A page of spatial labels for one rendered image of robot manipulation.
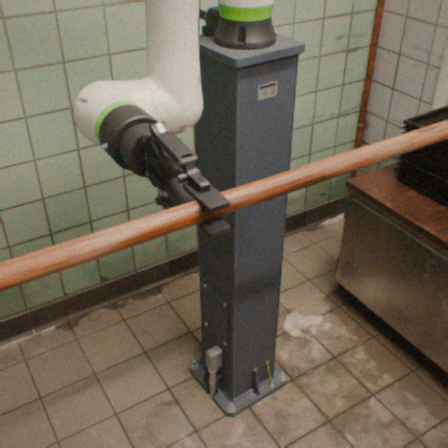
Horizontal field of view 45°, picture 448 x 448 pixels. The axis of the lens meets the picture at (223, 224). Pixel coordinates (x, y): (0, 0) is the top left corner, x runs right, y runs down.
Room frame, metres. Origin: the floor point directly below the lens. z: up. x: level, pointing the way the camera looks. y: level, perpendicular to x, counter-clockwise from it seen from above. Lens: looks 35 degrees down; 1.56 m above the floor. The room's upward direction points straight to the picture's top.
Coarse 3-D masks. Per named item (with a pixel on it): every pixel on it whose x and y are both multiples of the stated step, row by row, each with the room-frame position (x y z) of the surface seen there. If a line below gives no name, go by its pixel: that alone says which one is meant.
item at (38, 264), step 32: (320, 160) 0.68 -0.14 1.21; (352, 160) 0.69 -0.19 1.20; (224, 192) 0.59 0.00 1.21; (256, 192) 0.60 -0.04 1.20; (288, 192) 0.63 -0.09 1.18; (128, 224) 0.52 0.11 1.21; (160, 224) 0.53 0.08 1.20; (192, 224) 0.55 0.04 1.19; (32, 256) 0.46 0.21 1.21; (64, 256) 0.47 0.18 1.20; (96, 256) 0.48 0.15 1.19; (0, 288) 0.43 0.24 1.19
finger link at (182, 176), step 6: (144, 156) 0.69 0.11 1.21; (150, 156) 0.68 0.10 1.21; (150, 162) 0.68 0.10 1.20; (156, 162) 0.66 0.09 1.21; (162, 162) 0.66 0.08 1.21; (168, 162) 0.65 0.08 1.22; (174, 162) 0.65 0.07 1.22; (168, 168) 0.64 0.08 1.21; (174, 168) 0.63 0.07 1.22; (180, 168) 0.62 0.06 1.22; (174, 174) 0.63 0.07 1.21; (180, 174) 0.61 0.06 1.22; (186, 174) 0.61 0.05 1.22; (180, 180) 0.60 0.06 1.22; (186, 180) 0.60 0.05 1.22
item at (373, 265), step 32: (352, 192) 1.70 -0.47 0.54; (384, 192) 1.63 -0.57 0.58; (416, 192) 1.63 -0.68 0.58; (352, 224) 1.67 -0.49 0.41; (384, 224) 1.55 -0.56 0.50; (416, 224) 1.43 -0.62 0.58; (352, 256) 1.65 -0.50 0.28; (384, 256) 1.52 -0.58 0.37; (416, 256) 1.42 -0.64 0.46; (352, 288) 1.62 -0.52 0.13; (384, 288) 1.50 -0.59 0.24; (416, 288) 1.39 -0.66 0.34; (384, 320) 1.47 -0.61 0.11; (416, 320) 1.36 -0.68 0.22; (416, 352) 1.38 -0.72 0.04
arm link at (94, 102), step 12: (96, 84) 0.87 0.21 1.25; (108, 84) 0.87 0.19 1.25; (120, 84) 0.88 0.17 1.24; (132, 84) 0.89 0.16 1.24; (144, 84) 0.90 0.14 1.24; (84, 96) 0.85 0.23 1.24; (96, 96) 0.84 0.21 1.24; (108, 96) 0.83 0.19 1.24; (120, 96) 0.84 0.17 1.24; (132, 96) 0.86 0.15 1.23; (144, 96) 0.87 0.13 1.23; (84, 108) 0.83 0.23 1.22; (96, 108) 0.81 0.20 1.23; (108, 108) 0.80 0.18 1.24; (144, 108) 0.86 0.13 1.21; (84, 120) 0.82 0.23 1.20; (96, 120) 0.80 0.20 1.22; (84, 132) 0.83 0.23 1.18; (96, 132) 0.79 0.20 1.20
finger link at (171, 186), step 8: (152, 176) 0.68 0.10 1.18; (160, 184) 0.66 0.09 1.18; (168, 184) 0.66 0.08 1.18; (176, 184) 0.66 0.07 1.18; (168, 192) 0.65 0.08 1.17; (176, 192) 0.64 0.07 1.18; (184, 192) 0.64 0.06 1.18; (176, 200) 0.63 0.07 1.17; (184, 200) 0.63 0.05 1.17; (192, 200) 0.63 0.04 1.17
